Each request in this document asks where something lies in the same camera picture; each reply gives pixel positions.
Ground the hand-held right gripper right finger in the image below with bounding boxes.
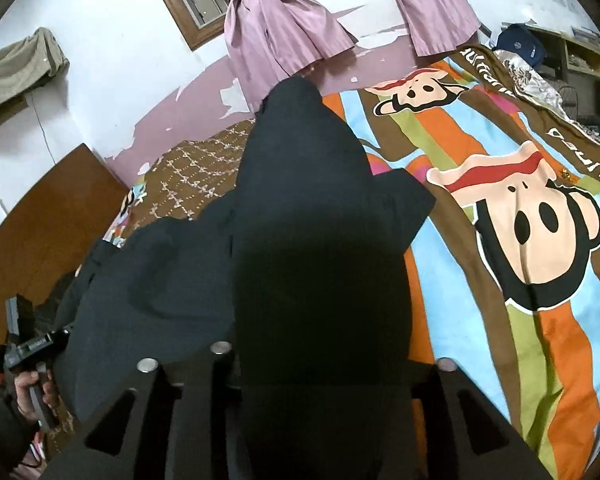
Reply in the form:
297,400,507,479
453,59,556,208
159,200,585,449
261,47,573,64
410,357,556,480

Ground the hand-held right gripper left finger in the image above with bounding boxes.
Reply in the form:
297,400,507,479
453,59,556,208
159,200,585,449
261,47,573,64
42,341,243,480

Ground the dark navy jacket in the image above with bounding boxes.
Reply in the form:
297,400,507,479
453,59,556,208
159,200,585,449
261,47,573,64
55,77,437,480

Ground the person's left forearm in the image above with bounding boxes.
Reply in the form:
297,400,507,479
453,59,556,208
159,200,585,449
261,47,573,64
0,394,42,480

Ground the person's left hand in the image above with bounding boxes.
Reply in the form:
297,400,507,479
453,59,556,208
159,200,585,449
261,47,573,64
14,370,61,421

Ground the striped cartoon monkey blanket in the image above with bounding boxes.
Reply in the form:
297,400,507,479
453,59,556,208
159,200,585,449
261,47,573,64
104,47,600,480

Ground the wooden headboard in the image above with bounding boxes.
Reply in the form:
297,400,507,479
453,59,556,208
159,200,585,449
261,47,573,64
0,142,132,377

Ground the brown diamond-pattern bedsheet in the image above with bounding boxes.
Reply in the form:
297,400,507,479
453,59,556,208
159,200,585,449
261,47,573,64
122,119,259,234

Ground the beige cloth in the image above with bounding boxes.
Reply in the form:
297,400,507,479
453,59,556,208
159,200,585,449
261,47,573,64
0,27,71,114

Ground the floral patterned cloth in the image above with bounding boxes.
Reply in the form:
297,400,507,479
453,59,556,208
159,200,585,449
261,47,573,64
499,50,600,152

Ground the dark blue cap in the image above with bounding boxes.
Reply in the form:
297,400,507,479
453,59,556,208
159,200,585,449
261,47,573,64
495,24,547,66

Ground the knotted purple curtain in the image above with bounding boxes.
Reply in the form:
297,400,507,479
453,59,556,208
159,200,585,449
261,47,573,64
190,0,359,112

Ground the wooden bookshelf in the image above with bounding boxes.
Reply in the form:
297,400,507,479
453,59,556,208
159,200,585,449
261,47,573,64
502,20,600,87

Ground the straight purple curtain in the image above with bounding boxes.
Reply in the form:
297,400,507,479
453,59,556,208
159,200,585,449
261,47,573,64
382,0,482,57

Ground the wooden window frame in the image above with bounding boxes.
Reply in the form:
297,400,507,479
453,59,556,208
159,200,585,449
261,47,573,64
141,0,531,52

